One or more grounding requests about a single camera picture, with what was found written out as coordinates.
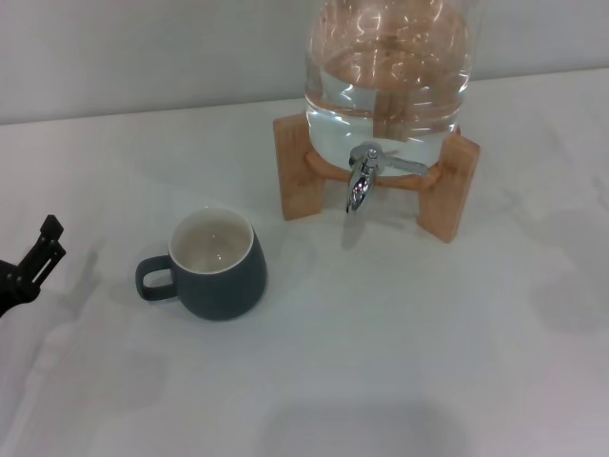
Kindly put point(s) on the chrome dispenser faucet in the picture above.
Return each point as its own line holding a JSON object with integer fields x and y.
{"x": 360, "y": 185}

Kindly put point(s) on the wooden dispenser stand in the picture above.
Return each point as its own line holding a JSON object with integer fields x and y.
{"x": 295, "y": 166}

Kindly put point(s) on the glass water dispenser jar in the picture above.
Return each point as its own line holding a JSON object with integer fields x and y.
{"x": 385, "y": 95}

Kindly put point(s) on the dark teal ceramic cup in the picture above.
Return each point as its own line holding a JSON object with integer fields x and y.
{"x": 223, "y": 290}

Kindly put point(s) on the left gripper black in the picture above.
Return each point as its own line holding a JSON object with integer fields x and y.
{"x": 9, "y": 290}

